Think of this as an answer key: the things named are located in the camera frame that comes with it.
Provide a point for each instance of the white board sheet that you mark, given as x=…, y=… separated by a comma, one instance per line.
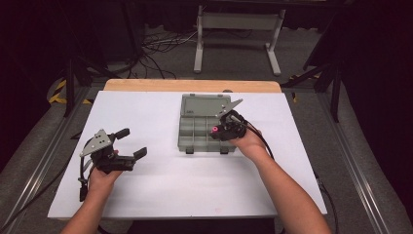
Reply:
x=168, y=185

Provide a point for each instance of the grey translucent organizer box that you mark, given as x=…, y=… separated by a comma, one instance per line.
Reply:
x=195, y=130

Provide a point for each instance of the black metal stand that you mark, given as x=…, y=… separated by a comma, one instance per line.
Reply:
x=336, y=87
x=69, y=84

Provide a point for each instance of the grey metal stand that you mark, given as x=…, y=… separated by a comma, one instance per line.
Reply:
x=240, y=21

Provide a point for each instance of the person's left hand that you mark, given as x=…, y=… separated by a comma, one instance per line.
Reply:
x=100, y=181

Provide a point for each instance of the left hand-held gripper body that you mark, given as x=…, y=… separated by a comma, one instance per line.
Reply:
x=97, y=143

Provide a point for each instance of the metal floor rail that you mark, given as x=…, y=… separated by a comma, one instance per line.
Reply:
x=354, y=162
x=39, y=169

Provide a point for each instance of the person's right hand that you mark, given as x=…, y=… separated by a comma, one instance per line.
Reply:
x=251, y=144

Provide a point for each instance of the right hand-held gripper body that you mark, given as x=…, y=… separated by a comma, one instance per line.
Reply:
x=230, y=128

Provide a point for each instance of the wooden table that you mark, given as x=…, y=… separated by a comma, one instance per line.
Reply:
x=191, y=85

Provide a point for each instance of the yellow and black floor tape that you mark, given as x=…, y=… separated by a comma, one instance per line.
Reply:
x=60, y=92

